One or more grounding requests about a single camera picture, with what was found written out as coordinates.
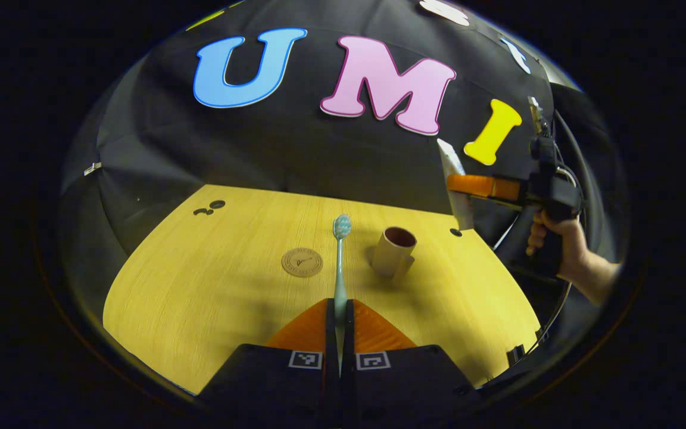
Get black backdrop cloth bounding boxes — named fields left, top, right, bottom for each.
left=60, top=0, right=623, bottom=334

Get round cork coaster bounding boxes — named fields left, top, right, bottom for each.
left=280, top=247, right=325, bottom=279

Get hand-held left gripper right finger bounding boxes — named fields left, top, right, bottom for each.
left=342, top=298, right=481, bottom=419

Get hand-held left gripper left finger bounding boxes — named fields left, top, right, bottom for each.
left=199, top=298, right=341, bottom=419

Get pale green toothbrush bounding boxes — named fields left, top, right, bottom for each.
left=332, top=213, right=354, bottom=371

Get white toothpaste tube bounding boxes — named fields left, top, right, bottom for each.
left=436, top=138, right=475, bottom=231

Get beige cup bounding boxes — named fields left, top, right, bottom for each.
left=370, top=226, right=419, bottom=286

